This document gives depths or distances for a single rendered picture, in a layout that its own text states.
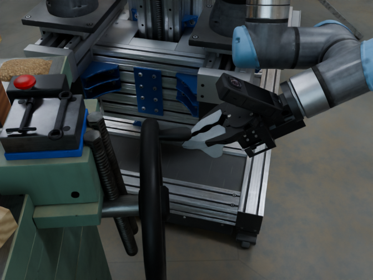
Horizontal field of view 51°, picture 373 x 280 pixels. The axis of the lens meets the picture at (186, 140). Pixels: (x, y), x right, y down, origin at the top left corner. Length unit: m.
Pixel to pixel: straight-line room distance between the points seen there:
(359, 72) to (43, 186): 0.49
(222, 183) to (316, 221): 0.45
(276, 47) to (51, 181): 0.42
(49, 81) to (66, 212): 0.19
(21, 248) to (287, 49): 0.52
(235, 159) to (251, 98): 0.96
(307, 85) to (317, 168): 1.28
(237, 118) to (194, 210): 0.81
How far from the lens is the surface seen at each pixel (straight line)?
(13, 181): 0.59
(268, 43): 0.70
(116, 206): 0.65
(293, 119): 0.69
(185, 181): 1.45
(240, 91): 0.61
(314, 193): 1.80
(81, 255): 0.91
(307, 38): 0.72
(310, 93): 0.64
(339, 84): 0.65
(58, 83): 0.60
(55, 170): 0.56
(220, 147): 0.69
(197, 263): 1.53
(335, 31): 0.74
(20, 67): 0.84
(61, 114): 0.55
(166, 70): 1.19
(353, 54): 0.66
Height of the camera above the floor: 1.34
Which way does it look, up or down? 44 degrees down
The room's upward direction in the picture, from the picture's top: straight up
